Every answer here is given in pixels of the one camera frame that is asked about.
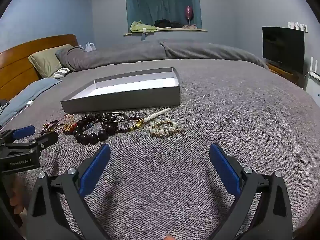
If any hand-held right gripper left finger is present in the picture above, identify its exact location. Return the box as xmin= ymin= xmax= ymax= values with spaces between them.
xmin=26 ymin=144 xmax=112 ymax=240

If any teal curtain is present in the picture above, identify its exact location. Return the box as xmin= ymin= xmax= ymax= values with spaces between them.
xmin=125 ymin=0 xmax=202 ymax=32

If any red and gold bracelet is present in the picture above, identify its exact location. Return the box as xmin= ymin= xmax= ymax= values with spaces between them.
xmin=62 ymin=114 xmax=78 ymax=133

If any small dark red bead bracelet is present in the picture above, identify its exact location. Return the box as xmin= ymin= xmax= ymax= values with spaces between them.
xmin=114 ymin=116 xmax=146 ymax=133

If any grey shallow cardboard box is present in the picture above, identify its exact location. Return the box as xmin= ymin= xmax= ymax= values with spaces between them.
xmin=60 ymin=67 xmax=181 ymax=114

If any grey bedspread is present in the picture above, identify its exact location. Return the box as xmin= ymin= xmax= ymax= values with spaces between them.
xmin=0 ymin=59 xmax=320 ymax=240

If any round pearl hair clip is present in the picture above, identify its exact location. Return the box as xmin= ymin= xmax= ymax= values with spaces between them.
xmin=147 ymin=118 xmax=186 ymax=138

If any black television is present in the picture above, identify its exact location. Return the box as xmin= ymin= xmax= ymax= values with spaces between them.
xmin=262 ymin=26 xmax=305 ymax=74

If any white charger with cable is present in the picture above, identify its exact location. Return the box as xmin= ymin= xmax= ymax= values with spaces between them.
xmin=0 ymin=100 xmax=34 ymax=128

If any green cloth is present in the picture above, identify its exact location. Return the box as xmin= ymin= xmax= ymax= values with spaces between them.
xmin=130 ymin=20 xmax=157 ymax=33

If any white plastic bag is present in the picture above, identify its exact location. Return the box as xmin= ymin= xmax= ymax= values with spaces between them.
xmin=79 ymin=42 xmax=97 ymax=52

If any wooden windowsill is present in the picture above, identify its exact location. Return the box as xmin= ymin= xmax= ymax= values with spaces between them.
xmin=123 ymin=28 xmax=208 ymax=36

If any black cloth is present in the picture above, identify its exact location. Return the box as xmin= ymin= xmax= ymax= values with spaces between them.
xmin=154 ymin=19 xmax=184 ymax=29

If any black hair tie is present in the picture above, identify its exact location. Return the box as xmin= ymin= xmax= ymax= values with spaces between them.
xmin=41 ymin=120 xmax=60 ymax=133

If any white heater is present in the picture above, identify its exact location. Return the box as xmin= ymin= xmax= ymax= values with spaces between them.
xmin=304 ymin=71 xmax=320 ymax=103

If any wooden television stand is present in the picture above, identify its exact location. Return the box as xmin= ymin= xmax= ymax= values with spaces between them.
xmin=265 ymin=62 xmax=300 ymax=85

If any green pillow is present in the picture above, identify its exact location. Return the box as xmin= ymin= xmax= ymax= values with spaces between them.
xmin=27 ymin=44 xmax=73 ymax=78

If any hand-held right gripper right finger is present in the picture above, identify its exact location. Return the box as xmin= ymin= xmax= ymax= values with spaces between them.
xmin=209 ymin=142 xmax=293 ymax=240

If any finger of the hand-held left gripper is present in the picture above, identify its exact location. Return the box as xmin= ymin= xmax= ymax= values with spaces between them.
xmin=24 ymin=131 xmax=59 ymax=153
xmin=0 ymin=125 xmax=36 ymax=143

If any blue pillow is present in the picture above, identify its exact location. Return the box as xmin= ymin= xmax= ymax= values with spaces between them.
xmin=0 ymin=78 xmax=63 ymax=128

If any straight pearl hair clip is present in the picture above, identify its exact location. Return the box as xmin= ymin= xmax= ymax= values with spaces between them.
xmin=143 ymin=107 xmax=171 ymax=123

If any white wall hook rack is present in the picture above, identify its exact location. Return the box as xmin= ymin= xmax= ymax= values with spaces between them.
xmin=287 ymin=21 xmax=308 ymax=32

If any striped pillow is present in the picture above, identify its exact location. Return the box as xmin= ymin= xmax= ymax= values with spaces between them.
xmin=50 ymin=67 xmax=72 ymax=79

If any wooden headboard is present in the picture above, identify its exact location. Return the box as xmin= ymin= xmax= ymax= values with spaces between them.
xmin=0 ymin=34 xmax=79 ymax=102

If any person's left hand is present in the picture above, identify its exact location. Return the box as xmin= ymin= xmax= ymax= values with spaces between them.
xmin=9 ymin=175 xmax=27 ymax=228

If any large dark bead bracelet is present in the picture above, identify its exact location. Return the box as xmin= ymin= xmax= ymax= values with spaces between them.
xmin=74 ymin=113 xmax=118 ymax=145

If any silver wire bangle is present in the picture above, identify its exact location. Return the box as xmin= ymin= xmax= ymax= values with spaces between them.
xmin=102 ymin=112 xmax=130 ymax=124

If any grey duvet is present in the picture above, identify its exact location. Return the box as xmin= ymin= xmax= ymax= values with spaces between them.
xmin=55 ymin=39 xmax=270 ymax=72

